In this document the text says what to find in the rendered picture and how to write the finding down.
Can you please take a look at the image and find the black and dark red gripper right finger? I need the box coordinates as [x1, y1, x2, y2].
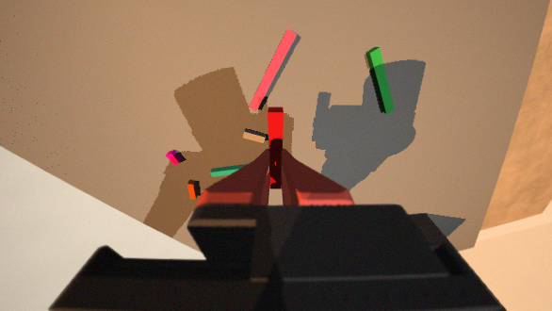
[281, 149, 355, 205]

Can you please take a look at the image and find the pink rod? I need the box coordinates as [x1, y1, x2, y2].
[250, 29, 296, 111]

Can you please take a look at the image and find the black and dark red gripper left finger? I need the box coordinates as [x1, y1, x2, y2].
[196, 149, 270, 206]

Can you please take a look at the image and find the small magenta block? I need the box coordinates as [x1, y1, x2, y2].
[166, 150, 183, 165]

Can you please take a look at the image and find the red rod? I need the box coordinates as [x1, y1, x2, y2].
[268, 107, 284, 188]

